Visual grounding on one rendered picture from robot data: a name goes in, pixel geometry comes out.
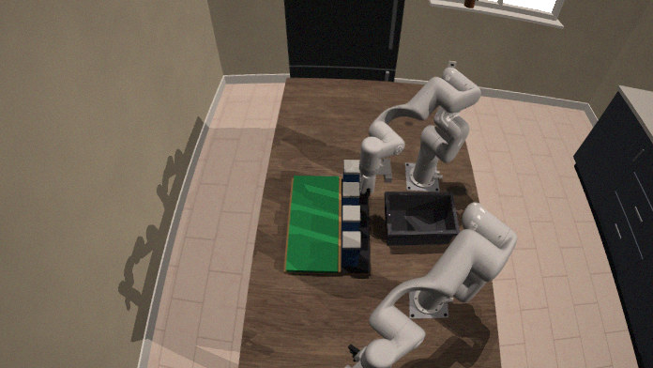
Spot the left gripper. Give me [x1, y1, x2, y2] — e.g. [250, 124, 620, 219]
[348, 345, 367, 362]

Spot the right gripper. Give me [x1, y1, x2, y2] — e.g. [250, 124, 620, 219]
[359, 172, 379, 197]

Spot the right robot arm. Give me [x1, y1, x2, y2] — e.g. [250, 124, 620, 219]
[359, 68, 481, 188]

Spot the grey crate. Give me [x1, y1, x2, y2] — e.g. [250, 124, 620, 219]
[385, 192, 460, 245]

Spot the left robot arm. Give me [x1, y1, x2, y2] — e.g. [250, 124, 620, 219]
[353, 203, 517, 368]

